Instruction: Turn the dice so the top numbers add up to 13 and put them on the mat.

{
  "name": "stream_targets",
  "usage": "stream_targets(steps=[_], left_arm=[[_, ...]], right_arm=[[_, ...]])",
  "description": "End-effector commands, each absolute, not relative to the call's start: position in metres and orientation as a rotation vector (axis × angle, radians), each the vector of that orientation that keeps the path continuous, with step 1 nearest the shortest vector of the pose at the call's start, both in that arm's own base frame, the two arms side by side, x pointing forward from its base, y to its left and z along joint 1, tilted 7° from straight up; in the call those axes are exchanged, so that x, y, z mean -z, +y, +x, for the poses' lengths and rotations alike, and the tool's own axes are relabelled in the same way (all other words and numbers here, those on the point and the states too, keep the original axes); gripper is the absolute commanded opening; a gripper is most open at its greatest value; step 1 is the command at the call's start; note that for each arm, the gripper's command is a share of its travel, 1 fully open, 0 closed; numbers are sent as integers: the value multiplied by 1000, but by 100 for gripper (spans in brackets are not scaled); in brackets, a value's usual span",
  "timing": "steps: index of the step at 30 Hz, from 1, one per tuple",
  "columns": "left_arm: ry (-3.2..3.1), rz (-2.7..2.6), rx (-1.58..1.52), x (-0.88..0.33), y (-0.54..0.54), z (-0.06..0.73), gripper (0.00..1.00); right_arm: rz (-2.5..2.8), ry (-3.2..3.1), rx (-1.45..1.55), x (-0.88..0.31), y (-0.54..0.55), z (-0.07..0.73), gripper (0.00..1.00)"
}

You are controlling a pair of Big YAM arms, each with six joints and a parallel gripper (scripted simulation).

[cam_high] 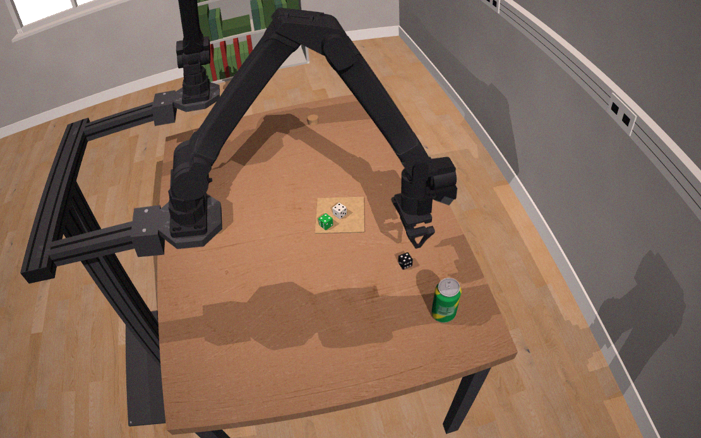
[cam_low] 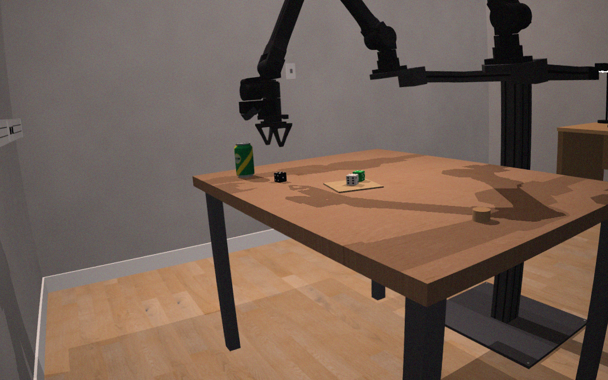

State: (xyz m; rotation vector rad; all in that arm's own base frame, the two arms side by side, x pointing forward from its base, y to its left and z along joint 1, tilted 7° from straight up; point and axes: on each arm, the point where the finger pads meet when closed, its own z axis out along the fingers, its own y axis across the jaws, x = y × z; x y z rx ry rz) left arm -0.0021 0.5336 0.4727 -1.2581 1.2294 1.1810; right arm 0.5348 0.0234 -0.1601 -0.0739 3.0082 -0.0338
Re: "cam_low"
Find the green die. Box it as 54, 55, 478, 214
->
353, 170, 365, 182

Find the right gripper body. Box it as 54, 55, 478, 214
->
257, 98, 289, 125

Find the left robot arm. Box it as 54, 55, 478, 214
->
484, 0, 533, 65

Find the brown cylinder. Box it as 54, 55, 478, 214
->
472, 207, 491, 223

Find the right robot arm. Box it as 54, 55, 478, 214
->
239, 0, 407, 120

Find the white die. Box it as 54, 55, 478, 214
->
346, 174, 359, 186

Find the black die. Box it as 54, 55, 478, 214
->
274, 172, 286, 183

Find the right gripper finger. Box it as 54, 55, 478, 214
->
271, 123, 292, 147
255, 123, 273, 145

